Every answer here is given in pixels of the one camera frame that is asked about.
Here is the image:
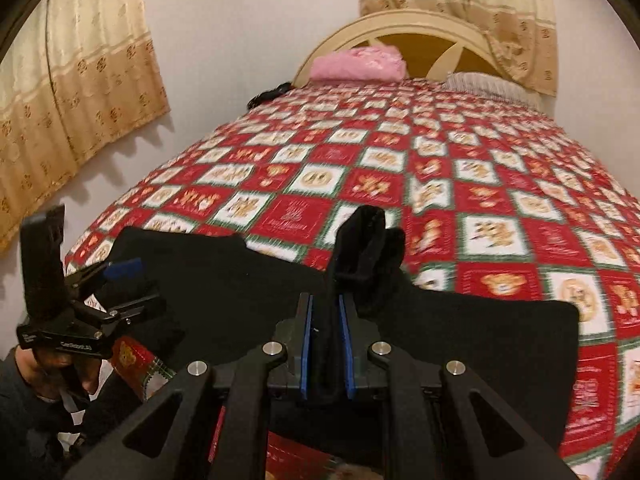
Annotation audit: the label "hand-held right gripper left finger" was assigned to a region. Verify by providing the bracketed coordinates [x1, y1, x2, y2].
[65, 292, 314, 480]

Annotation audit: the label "dark object on bed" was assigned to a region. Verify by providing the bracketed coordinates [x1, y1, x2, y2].
[247, 82, 293, 109]

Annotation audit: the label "black pants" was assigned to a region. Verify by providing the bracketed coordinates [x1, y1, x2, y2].
[95, 205, 581, 466]

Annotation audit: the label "striped pillow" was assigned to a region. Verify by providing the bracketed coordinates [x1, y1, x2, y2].
[442, 71, 531, 106]

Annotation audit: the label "red checkered printed quilt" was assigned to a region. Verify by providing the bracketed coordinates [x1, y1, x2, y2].
[65, 77, 640, 480]

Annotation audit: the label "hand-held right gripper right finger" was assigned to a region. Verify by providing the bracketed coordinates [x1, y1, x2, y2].
[337, 294, 576, 480]

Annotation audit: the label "person's left hand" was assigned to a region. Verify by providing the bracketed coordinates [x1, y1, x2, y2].
[29, 349, 102, 402]

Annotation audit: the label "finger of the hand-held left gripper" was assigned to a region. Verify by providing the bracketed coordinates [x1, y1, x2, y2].
[66, 256, 147, 302]
[101, 289, 167, 329]

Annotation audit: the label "beige patterned side curtain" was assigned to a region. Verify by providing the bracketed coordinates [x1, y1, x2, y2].
[0, 0, 171, 253]

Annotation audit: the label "cream wooden headboard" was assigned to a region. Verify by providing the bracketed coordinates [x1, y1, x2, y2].
[291, 10, 546, 111]

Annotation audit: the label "person's left forearm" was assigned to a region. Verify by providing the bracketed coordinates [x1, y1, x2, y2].
[0, 347, 136, 480]

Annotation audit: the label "pink pillow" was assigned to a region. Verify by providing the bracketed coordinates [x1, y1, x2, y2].
[309, 45, 406, 82]

